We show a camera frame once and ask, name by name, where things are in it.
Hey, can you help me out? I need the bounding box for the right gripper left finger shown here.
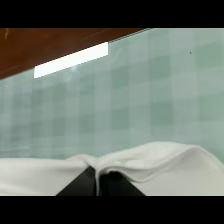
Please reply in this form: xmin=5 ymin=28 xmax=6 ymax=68
xmin=55 ymin=165 xmax=98 ymax=197

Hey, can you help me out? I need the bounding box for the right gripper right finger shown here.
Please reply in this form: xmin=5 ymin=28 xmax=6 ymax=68
xmin=99 ymin=170 xmax=146 ymax=197

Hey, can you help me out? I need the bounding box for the white shirt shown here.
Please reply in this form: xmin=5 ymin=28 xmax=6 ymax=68
xmin=0 ymin=141 xmax=224 ymax=197

